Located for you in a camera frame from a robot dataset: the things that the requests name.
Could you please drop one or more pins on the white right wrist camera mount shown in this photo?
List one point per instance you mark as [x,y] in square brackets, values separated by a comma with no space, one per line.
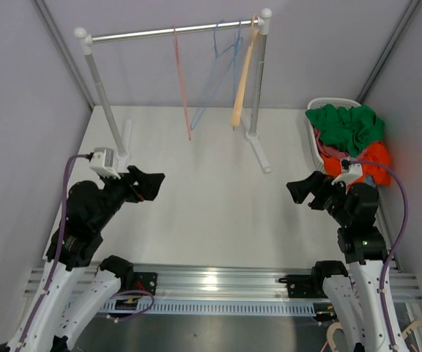
[351,172]

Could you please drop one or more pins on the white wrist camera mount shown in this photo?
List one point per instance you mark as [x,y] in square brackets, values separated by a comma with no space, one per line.
[101,161]
[351,172]

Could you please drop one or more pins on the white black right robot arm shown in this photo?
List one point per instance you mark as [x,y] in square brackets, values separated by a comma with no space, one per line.
[359,286]

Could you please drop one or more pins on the white slotted cable duct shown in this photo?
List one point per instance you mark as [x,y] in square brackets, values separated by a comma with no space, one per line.
[124,307]

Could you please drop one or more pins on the pink wire hanger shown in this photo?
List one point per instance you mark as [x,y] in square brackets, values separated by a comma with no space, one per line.
[182,84]

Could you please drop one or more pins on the pink red t shirt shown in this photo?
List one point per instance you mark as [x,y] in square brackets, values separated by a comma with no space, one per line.
[327,151]

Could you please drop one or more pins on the beige hanger bottom right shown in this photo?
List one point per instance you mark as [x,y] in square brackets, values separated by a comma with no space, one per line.
[413,327]

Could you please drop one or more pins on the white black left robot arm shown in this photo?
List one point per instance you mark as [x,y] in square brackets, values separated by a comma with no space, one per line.
[52,324]

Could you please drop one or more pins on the white perforated laundry basket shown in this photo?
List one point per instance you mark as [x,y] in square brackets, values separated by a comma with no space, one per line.
[318,103]

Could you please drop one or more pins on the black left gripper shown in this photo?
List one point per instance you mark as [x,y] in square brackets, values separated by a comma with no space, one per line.
[147,186]

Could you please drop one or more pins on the beige plastic hanger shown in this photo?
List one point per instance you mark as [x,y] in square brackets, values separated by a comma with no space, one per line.
[238,102]

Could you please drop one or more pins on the orange t shirt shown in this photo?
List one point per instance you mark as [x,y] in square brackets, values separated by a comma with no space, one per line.
[376,152]

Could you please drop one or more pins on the light blue wire hanger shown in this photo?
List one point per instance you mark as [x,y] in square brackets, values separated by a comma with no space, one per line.
[236,50]
[200,110]

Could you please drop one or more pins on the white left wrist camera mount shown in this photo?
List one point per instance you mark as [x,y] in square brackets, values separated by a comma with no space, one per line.
[101,161]

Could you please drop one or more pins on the grey blue t shirt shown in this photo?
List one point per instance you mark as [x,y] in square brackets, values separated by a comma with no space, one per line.
[369,180]

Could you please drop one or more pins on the aluminium mounting rail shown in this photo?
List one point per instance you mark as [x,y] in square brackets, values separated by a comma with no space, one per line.
[218,254]

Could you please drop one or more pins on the silver clothes rack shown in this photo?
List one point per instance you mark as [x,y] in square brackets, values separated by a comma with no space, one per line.
[259,26]

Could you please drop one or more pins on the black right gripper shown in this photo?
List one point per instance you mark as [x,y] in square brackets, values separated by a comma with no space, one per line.
[300,189]

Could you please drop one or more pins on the green t shirt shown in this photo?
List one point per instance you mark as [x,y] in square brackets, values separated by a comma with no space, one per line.
[348,130]

